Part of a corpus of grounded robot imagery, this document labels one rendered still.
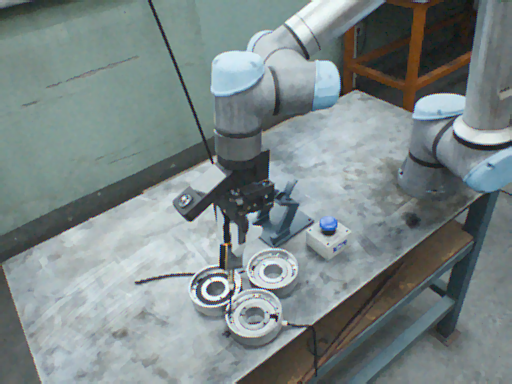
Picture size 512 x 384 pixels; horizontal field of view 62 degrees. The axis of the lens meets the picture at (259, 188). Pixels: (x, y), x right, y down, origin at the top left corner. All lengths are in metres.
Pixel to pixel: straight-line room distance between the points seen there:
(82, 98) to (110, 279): 1.42
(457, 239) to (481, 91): 0.63
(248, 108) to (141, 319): 0.50
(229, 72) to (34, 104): 1.72
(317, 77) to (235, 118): 0.14
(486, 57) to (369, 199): 0.44
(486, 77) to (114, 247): 0.85
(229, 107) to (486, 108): 0.48
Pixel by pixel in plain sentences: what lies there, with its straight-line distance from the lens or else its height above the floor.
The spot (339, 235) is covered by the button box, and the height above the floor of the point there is 0.84.
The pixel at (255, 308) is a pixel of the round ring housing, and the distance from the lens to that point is 0.85.
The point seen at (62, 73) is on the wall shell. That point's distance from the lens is 2.24.
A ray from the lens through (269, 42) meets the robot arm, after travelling 0.76.
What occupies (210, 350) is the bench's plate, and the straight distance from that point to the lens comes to 0.84.
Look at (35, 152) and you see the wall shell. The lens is 2.34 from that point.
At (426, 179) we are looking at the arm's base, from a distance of 1.08.
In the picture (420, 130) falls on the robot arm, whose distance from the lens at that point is 1.03.
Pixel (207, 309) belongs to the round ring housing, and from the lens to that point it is 0.85.
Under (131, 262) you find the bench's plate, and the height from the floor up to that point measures 0.80.
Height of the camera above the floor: 1.51
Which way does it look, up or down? 39 degrees down
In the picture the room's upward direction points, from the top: 7 degrees counter-clockwise
